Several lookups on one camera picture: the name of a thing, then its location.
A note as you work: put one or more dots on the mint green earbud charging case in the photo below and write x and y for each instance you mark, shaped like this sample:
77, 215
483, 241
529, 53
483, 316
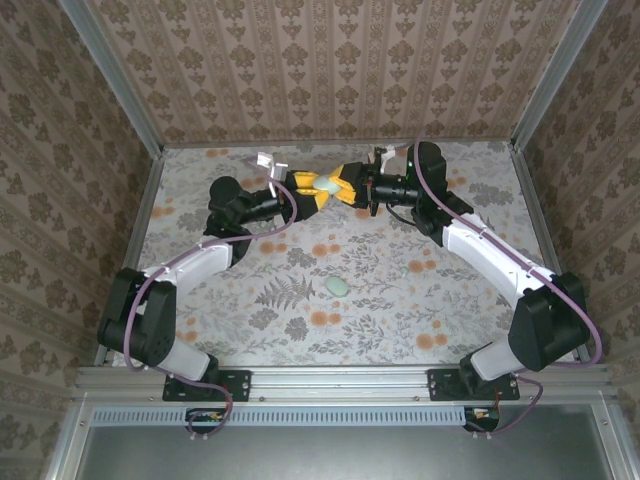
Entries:
336, 287
325, 186

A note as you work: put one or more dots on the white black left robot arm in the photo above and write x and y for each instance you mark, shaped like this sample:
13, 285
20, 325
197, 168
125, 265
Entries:
195, 265

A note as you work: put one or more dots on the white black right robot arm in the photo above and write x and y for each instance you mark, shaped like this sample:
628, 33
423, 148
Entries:
480, 255

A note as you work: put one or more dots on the floral print table sheet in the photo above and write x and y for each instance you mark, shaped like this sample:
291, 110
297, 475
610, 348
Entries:
375, 325

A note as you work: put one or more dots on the grey metal sheet panel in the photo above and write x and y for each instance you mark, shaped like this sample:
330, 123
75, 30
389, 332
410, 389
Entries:
350, 450

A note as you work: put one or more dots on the aluminium frame side rail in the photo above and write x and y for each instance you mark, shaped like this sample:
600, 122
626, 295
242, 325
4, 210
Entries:
137, 225
544, 225

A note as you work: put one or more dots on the aluminium frame corner post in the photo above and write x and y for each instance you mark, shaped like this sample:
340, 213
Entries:
556, 75
115, 75

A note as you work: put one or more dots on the aluminium frame cross rail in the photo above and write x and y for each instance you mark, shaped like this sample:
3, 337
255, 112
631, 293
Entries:
340, 382

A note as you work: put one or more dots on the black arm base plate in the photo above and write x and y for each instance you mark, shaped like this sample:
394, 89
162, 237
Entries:
445, 387
235, 385

